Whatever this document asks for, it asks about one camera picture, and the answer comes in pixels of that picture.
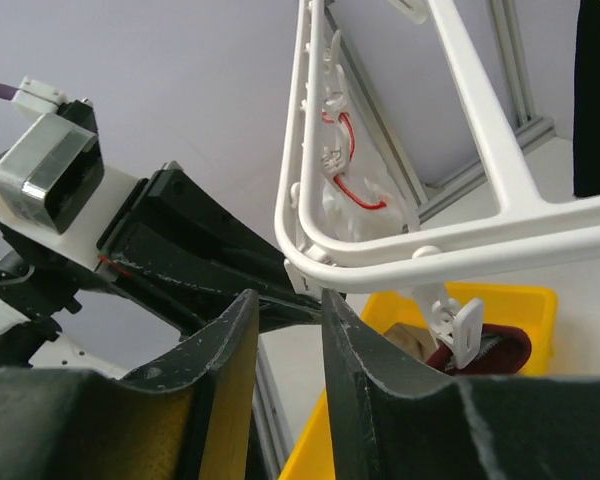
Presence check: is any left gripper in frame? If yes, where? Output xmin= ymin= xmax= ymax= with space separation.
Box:
xmin=0 ymin=169 xmax=322 ymax=365

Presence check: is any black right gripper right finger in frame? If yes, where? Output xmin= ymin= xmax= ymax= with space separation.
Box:
xmin=322 ymin=291 xmax=600 ymax=479

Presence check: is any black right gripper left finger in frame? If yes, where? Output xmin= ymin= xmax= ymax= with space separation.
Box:
xmin=0 ymin=290 xmax=259 ymax=479

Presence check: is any beige sock maroon cuff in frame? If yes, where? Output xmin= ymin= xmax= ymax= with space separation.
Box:
xmin=384 ymin=323 xmax=532 ymax=376

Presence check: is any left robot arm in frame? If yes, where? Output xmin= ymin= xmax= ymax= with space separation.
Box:
xmin=0 ymin=169 xmax=321 ymax=367

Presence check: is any yellow plastic tray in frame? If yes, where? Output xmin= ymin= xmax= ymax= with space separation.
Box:
xmin=280 ymin=283 xmax=558 ymax=479

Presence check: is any black sock left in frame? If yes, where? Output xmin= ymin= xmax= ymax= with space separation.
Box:
xmin=573 ymin=0 xmax=600 ymax=198

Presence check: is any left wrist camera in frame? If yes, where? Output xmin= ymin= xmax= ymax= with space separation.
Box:
xmin=0 ymin=77 xmax=139 ymax=272

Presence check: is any aluminium frame rail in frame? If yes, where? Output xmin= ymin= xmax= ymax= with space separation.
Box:
xmin=324 ymin=1 xmax=555 ymax=222

